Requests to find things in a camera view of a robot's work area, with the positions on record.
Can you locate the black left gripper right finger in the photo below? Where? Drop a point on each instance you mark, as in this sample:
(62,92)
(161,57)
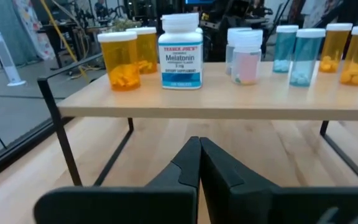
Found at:
(244,205)

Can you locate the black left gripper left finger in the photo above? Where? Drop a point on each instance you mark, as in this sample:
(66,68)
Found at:
(160,205)

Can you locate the clear pill bottle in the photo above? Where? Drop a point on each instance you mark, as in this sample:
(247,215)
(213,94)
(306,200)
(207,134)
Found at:
(246,59)
(229,49)

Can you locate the white melatonin bottle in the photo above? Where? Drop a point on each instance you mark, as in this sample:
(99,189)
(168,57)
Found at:
(181,59)

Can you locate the large orange pill bottle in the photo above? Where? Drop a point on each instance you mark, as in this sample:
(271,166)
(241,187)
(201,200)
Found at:
(120,62)
(148,51)

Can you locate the blue pill bottle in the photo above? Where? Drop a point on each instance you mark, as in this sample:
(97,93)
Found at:
(283,49)
(304,57)

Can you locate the wooden shelf black metal legs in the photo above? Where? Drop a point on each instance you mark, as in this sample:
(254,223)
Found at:
(228,99)

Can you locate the potted green plant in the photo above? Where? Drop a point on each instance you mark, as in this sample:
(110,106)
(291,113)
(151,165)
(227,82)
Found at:
(121,25)

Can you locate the black background table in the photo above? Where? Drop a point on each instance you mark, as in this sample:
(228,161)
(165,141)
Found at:
(59,31)

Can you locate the blue lit screen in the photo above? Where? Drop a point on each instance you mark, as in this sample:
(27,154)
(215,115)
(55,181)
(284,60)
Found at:
(199,1)

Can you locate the person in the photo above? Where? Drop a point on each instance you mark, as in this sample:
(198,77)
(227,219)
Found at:
(99,6)

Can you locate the white tower fan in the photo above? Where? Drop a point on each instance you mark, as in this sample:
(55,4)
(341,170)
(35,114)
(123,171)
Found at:
(6,59)

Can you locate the colourful patterned banner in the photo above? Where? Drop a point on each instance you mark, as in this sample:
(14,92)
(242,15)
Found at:
(30,28)

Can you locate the black aluminium table frame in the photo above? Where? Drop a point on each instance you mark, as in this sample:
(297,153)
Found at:
(17,151)

